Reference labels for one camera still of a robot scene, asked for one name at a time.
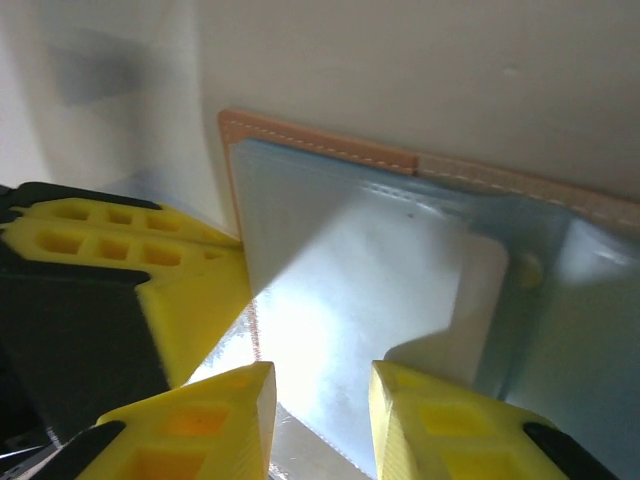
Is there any white credit card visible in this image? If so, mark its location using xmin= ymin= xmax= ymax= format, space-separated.
xmin=379 ymin=232 xmax=512 ymax=371

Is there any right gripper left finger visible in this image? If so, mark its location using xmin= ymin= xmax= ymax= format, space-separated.
xmin=47 ymin=360 xmax=278 ymax=480

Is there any tan leather card holder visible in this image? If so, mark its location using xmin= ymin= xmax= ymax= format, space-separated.
xmin=217 ymin=107 xmax=640 ymax=480

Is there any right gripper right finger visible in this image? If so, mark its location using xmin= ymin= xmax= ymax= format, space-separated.
xmin=368 ymin=360 xmax=621 ymax=480

